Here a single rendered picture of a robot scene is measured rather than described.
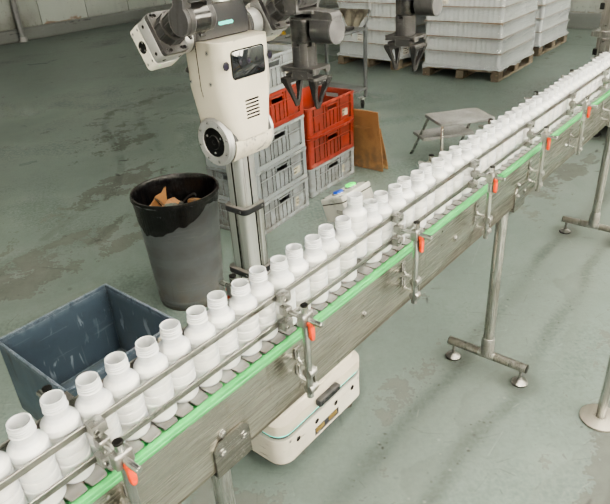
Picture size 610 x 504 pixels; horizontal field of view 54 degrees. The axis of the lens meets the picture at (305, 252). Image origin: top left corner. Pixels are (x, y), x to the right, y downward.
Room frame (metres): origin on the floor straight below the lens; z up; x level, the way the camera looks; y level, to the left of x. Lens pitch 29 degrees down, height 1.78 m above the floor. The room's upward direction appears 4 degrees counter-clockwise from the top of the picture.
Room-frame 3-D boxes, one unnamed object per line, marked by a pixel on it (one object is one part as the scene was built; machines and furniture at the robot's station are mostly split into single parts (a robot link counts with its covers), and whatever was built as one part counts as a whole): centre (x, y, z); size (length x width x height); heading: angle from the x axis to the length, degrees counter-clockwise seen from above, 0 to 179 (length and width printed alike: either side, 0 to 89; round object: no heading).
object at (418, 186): (1.54, -0.32, 1.08); 0.06 x 0.06 x 0.17
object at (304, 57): (1.44, -0.03, 1.51); 0.10 x 0.07 x 0.07; 50
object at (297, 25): (1.43, -0.03, 1.57); 0.07 x 0.06 x 0.07; 49
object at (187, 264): (2.84, 0.64, 0.32); 0.45 x 0.45 x 0.64
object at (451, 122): (4.64, -1.25, 0.21); 0.61 x 0.47 x 0.41; 12
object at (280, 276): (1.10, 0.06, 1.08); 0.06 x 0.06 x 0.17
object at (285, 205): (3.82, 0.28, 0.11); 0.61 x 0.41 x 0.22; 145
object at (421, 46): (1.76, -0.34, 1.44); 0.07 x 0.07 x 0.09; 49
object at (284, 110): (3.83, 0.27, 0.78); 0.61 x 0.41 x 0.22; 146
